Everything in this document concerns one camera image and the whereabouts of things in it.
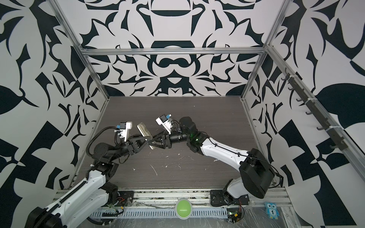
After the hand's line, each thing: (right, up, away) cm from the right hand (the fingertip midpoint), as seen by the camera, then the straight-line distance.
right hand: (151, 143), depth 65 cm
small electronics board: (+39, -37, +6) cm, 54 cm away
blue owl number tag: (+57, -33, +5) cm, 66 cm away
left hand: (0, +3, -1) cm, 3 cm away
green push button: (+14, -33, +5) cm, 36 cm away
